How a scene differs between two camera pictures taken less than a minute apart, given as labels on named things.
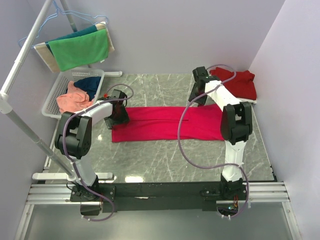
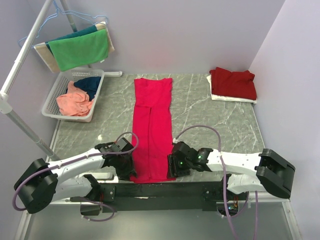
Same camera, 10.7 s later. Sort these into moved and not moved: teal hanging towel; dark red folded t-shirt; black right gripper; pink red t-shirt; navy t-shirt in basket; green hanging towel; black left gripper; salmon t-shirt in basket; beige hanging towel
Moved: black right gripper; pink red t-shirt; black left gripper
Not moved: dark red folded t-shirt; beige hanging towel; teal hanging towel; green hanging towel; salmon t-shirt in basket; navy t-shirt in basket
